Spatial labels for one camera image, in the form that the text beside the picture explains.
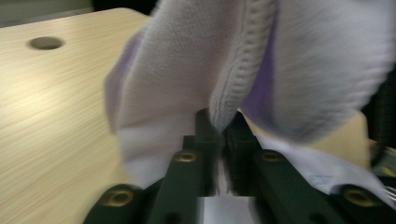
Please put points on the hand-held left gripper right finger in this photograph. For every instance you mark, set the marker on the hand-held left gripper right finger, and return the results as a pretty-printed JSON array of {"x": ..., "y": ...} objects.
[{"x": 274, "y": 186}]

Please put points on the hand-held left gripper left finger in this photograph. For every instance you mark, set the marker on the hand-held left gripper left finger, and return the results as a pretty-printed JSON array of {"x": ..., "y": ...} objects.
[{"x": 183, "y": 180}]

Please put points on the lavender towel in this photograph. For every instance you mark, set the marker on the lavender towel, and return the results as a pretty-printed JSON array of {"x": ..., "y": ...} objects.
[{"x": 186, "y": 62}]

